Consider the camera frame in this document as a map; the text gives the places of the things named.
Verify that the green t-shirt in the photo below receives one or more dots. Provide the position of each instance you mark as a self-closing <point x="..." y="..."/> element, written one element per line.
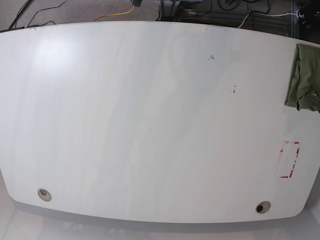
<point x="304" y="83"/>

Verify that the red tape rectangle marking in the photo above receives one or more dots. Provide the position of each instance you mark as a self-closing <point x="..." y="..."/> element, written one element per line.
<point x="288" y="159"/>

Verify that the right table cable grommet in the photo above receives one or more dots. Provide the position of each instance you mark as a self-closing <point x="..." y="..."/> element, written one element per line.
<point x="263" y="207"/>

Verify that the table cable grommet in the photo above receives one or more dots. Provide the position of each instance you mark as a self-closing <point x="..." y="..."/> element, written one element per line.
<point x="263" y="207"/>
<point x="44" y="195"/>

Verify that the left table cable grommet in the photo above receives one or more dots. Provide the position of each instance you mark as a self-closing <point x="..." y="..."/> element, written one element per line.
<point x="44" y="195"/>

